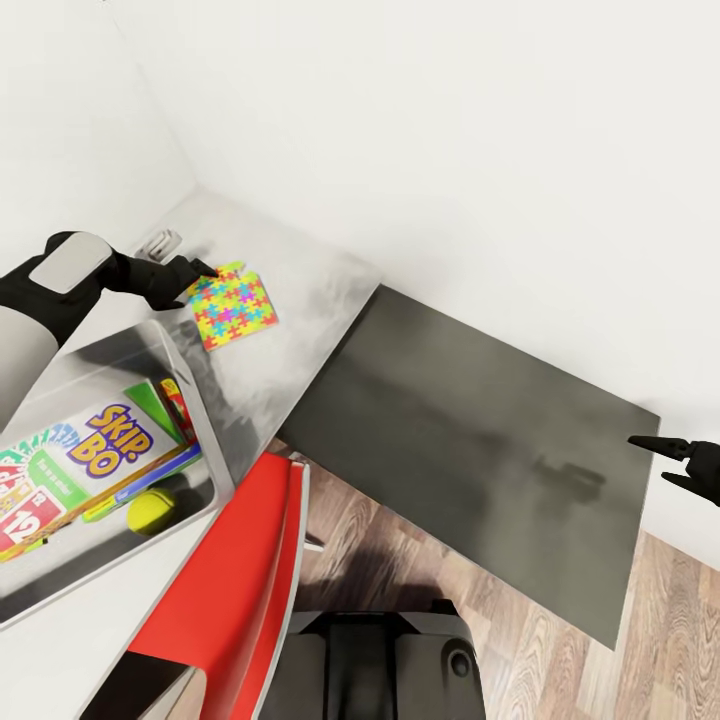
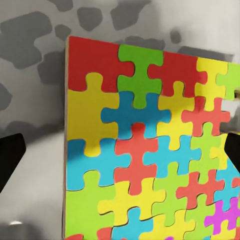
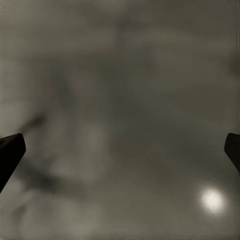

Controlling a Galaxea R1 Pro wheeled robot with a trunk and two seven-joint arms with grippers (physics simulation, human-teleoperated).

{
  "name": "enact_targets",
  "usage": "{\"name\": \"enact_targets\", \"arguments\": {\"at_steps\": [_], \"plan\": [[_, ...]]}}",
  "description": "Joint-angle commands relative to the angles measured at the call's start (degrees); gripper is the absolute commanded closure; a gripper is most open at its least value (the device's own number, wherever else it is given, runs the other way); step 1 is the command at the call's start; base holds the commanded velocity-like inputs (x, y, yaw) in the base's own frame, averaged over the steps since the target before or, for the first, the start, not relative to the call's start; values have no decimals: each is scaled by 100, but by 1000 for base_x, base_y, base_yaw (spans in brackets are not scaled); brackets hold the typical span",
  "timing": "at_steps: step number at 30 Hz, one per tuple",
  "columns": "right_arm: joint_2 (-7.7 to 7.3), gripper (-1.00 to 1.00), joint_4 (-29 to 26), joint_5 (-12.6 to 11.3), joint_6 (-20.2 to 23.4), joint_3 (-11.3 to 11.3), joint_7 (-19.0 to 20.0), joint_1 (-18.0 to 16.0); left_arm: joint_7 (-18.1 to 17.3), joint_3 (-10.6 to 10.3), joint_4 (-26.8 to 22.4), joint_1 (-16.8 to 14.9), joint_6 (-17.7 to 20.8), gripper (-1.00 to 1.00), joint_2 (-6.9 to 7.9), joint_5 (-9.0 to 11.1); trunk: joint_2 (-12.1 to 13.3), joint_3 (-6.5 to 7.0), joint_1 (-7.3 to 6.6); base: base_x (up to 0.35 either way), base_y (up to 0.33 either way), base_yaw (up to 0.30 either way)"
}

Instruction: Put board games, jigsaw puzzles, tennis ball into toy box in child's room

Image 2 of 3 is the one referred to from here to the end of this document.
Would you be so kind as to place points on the desk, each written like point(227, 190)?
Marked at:
point(33, 37)

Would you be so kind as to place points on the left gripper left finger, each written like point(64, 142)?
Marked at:
point(12, 149)

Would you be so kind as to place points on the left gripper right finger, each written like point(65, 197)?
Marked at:
point(232, 148)

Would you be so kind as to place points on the jigsaw puzzle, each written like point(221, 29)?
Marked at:
point(144, 157)

